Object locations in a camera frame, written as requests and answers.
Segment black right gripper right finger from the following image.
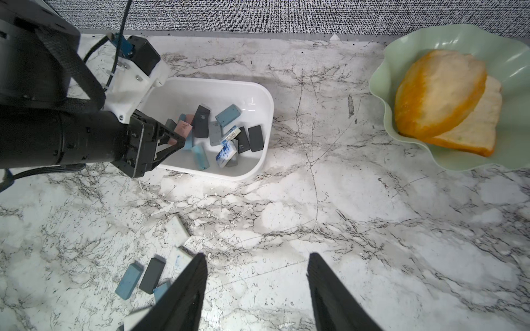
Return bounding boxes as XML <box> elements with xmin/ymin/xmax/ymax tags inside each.
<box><xmin>307</xmin><ymin>252</ymin><xmax>382</xmax><ymax>331</ymax></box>

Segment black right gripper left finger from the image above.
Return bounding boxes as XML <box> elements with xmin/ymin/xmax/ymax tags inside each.
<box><xmin>132</xmin><ymin>253</ymin><xmax>208</xmax><ymax>331</ymax></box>

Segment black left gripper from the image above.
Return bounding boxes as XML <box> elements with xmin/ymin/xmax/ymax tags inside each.
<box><xmin>112</xmin><ymin>110</ymin><xmax>186</xmax><ymax>178</ymax></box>

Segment grey eraser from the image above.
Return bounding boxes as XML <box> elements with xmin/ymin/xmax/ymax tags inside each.
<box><xmin>165</xmin><ymin>119</ymin><xmax>177</xmax><ymax>131</ymax></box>
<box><xmin>208</xmin><ymin>121</ymin><xmax>223</xmax><ymax>146</ymax></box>

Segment pink eraser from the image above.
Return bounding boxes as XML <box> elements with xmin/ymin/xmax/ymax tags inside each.
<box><xmin>174</xmin><ymin>120</ymin><xmax>193</xmax><ymax>139</ymax></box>
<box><xmin>179</xmin><ymin>114</ymin><xmax>194</xmax><ymax>124</ymax></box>

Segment teal eraser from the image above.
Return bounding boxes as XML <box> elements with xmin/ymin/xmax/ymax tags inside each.
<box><xmin>183</xmin><ymin>131</ymin><xmax>194</xmax><ymax>150</ymax></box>
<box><xmin>191</xmin><ymin>144</ymin><xmax>210</xmax><ymax>171</ymax></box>
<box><xmin>115</xmin><ymin>263</ymin><xmax>143</xmax><ymax>300</ymax></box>
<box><xmin>153</xmin><ymin>281</ymin><xmax>171</xmax><ymax>303</ymax></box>
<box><xmin>123</xmin><ymin>308</ymin><xmax>150</xmax><ymax>331</ymax></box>
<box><xmin>215</xmin><ymin>104</ymin><xmax>241</xmax><ymax>128</ymax></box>

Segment black eraser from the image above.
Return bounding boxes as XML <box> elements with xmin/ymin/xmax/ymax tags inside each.
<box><xmin>235</xmin><ymin>127</ymin><xmax>251</xmax><ymax>154</ymax></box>
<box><xmin>139</xmin><ymin>257</ymin><xmax>166</xmax><ymax>295</ymax></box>
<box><xmin>248</xmin><ymin>125</ymin><xmax>264</xmax><ymax>153</ymax></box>
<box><xmin>192</xmin><ymin>106</ymin><xmax>211</xmax><ymax>139</ymax></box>

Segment blue white eraser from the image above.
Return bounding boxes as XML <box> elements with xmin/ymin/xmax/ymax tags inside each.
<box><xmin>221</xmin><ymin>126</ymin><xmax>241</xmax><ymax>142</ymax></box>
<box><xmin>215</xmin><ymin>140</ymin><xmax>239</xmax><ymax>168</ymax></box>

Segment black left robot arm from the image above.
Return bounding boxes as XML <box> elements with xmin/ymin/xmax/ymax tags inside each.
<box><xmin>1</xmin><ymin>1</ymin><xmax>186</xmax><ymax>190</ymax></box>

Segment teal eraser bottom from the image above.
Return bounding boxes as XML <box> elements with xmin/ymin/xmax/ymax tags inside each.
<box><xmin>123</xmin><ymin>308</ymin><xmax>150</xmax><ymax>331</ymax></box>

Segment white storage box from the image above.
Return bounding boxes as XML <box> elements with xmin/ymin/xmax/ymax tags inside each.
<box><xmin>139</xmin><ymin>77</ymin><xmax>275</xmax><ymax>181</ymax></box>

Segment bread pieces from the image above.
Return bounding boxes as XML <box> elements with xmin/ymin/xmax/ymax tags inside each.
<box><xmin>394</xmin><ymin>50</ymin><xmax>502</xmax><ymax>157</ymax></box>

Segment green scalloped plate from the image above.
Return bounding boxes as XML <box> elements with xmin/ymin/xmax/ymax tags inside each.
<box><xmin>369</xmin><ymin>24</ymin><xmax>529</xmax><ymax>171</ymax></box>

